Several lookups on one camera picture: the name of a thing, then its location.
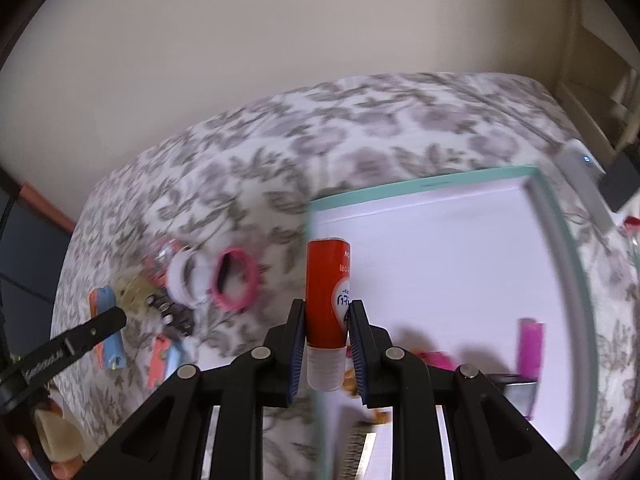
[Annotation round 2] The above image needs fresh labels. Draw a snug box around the black power adapter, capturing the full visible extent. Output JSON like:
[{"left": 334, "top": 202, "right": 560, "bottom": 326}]
[{"left": 487, "top": 374, "right": 538, "bottom": 420}]

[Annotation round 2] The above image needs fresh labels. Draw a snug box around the pink blue folding toy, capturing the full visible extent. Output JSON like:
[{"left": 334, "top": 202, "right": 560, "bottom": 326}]
[{"left": 146, "top": 334, "right": 184, "bottom": 390}]

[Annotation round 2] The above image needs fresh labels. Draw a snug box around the pink puppy toy figure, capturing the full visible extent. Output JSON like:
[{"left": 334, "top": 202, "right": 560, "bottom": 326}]
[{"left": 344, "top": 349, "right": 452, "bottom": 426}]

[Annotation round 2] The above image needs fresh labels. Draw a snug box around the orange blue carrot knife toy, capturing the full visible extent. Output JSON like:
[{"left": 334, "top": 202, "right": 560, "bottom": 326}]
[{"left": 88, "top": 286, "right": 127, "bottom": 370}]

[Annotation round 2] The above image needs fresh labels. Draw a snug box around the purple lighter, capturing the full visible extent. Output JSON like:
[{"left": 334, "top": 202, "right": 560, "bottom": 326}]
[{"left": 518, "top": 318, "right": 544, "bottom": 379}]

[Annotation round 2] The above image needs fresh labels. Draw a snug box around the black toy car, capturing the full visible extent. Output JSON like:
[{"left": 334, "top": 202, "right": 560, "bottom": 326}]
[{"left": 146, "top": 294, "right": 195, "bottom": 339}]

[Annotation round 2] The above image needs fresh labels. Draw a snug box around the cream hair claw clip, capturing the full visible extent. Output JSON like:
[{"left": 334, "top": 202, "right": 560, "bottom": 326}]
[{"left": 114, "top": 274, "right": 156, "bottom": 320}]

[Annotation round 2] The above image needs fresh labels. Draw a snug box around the pink kids smartwatch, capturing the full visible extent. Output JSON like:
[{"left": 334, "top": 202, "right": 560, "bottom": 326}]
[{"left": 212, "top": 247, "right": 258, "bottom": 312}]

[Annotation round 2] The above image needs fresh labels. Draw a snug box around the clear ball with pink bands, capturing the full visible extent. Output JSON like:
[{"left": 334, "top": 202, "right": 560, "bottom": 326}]
[{"left": 142, "top": 236, "right": 186, "bottom": 288}]

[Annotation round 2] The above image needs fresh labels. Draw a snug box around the red glue tube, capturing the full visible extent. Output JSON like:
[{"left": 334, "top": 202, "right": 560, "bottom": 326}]
[{"left": 305, "top": 238, "right": 350, "bottom": 391}]

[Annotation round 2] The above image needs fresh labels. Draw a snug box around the person left hand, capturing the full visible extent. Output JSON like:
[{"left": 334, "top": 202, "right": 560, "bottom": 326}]
[{"left": 32, "top": 399, "right": 85, "bottom": 479}]

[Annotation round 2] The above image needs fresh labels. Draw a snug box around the teal white box lid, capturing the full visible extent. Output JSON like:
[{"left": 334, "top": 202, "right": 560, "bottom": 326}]
[{"left": 307, "top": 166, "right": 598, "bottom": 468}]

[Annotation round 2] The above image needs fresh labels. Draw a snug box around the floral grey white blanket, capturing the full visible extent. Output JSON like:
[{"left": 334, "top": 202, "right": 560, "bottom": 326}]
[{"left": 52, "top": 73, "right": 639, "bottom": 479}]

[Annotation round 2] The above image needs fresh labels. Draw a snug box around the white power strip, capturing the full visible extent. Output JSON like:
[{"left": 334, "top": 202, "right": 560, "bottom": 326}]
[{"left": 554, "top": 139, "right": 615, "bottom": 234}]

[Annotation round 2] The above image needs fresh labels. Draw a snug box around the black charger plug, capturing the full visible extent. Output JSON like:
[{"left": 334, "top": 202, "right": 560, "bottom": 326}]
[{"left": 598, "top": 150, "right": 640, "bottom": 212}]

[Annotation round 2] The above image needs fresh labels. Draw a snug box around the cream wooden shelf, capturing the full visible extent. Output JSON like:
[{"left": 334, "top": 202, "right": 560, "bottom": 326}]
[{"left": 554, "top": 0, "right": 639, "bottom": 166}]

